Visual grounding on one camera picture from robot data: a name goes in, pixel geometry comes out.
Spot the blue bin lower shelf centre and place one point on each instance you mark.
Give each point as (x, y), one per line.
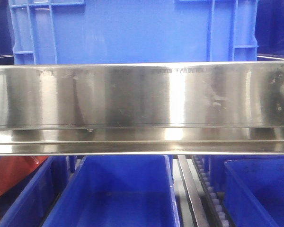
(118, 191)

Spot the blue bin shelf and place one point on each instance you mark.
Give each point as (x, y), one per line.
(254, 194)
(118, 191)
(28, 203)

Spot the ribbed blue crate on shelf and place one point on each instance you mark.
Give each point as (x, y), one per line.
(133, 31)

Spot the blue bin lower shelf right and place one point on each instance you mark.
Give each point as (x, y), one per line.
(254, 194)

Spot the blue bin lower shelf left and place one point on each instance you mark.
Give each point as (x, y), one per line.
(28, 203)

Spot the red object in lower bin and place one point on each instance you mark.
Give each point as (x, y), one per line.
(15, 169)

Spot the stainless steel shelf rail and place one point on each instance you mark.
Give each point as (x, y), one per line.
(223, 108)

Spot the roller track rail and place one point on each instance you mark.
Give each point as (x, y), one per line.
(199, 205)

